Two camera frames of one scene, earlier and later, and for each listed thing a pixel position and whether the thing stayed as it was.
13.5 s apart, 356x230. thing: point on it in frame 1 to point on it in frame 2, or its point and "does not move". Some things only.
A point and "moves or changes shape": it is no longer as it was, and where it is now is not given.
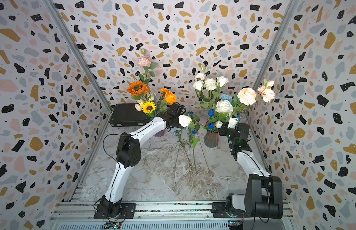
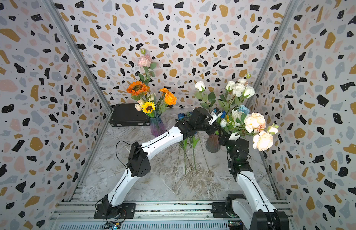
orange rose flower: (170, 97) does not move
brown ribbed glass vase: (211, 139) moves or changes shape
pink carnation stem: (145, 61) does not move
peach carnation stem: (248, 96) to (255, 123)
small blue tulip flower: (194, 140) does not move
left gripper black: (181, 127) to (213, 128)
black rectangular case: (126, 114) does not move
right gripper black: (222, 132) to (224, 140)
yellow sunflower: (148, 107) does not move
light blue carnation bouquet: (224, 97) to (244, 109)
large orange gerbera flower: (137, 87) does not move
